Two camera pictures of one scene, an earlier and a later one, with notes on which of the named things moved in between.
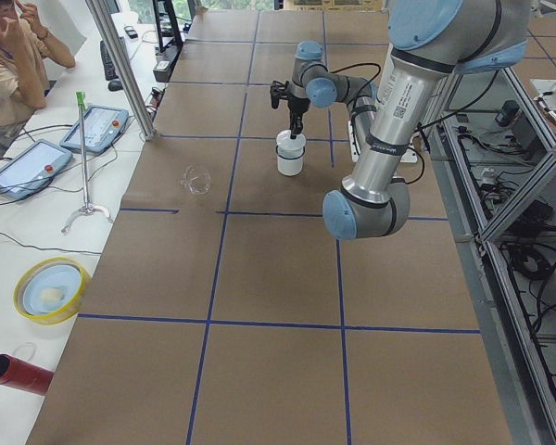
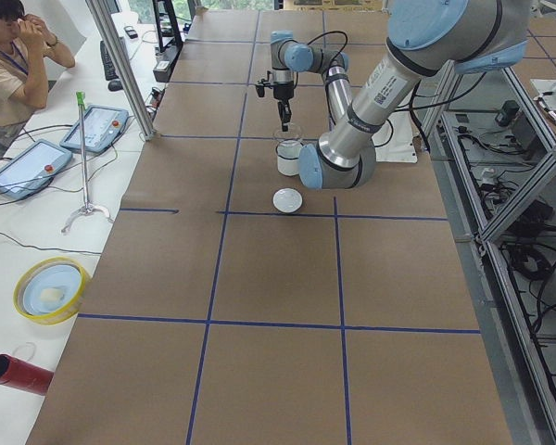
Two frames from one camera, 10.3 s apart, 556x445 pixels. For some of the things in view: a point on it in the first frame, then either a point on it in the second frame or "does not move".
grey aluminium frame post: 121,69 does not move
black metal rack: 168,31 does not move
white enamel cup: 290,153 does not move
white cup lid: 284,140 to 287,199
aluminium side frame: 506,171 does not move
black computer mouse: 115,85 does not move
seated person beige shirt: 14,75 does not move
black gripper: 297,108 to 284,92
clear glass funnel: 196,179 to 288,143
